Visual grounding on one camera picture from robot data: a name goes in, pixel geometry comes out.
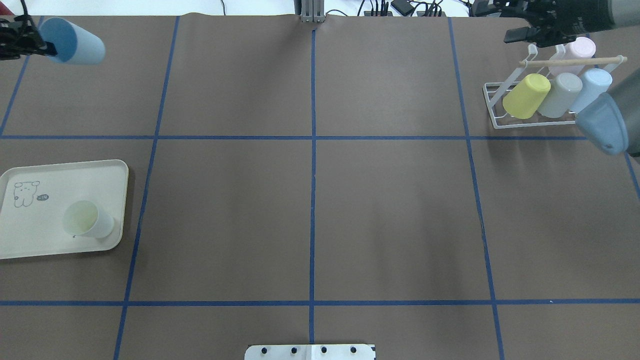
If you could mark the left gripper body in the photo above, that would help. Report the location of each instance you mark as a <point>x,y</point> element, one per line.
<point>20,40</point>

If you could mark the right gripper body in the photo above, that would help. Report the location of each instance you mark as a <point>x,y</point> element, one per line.
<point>586,19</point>

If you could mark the pink plastic cup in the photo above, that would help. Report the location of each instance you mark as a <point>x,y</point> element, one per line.
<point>579,49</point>

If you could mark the blue plastic cup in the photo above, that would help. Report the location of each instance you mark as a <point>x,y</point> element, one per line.
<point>70,44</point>

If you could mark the grey plastic cup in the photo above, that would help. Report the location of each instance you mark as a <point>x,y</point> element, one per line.
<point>564,90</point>

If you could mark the yellow plastic cup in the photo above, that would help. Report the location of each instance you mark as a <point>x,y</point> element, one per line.
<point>525,98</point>

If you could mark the pale green plastic cup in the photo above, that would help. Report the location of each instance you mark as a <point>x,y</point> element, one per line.
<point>85,218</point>

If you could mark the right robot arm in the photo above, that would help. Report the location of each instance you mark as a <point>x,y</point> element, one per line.
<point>611,122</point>

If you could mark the light blue cup on rack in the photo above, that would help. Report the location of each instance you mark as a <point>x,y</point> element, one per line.
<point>595,81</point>

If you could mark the cream plastic tray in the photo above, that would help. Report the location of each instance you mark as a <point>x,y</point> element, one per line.
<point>34,199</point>

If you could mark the white wire cup rack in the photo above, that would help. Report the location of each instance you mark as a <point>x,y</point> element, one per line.
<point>494,92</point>

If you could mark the aluminium frame post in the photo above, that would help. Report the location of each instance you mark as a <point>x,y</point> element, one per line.
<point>310,11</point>

